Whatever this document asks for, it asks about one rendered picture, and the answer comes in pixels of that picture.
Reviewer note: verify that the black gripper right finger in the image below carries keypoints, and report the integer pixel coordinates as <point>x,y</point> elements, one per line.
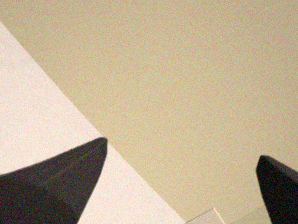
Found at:
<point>279,189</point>

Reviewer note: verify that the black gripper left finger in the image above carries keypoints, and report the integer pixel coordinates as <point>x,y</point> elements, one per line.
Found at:
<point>53,191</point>

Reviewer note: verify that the grey panel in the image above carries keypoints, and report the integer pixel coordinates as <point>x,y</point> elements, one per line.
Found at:
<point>208,217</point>

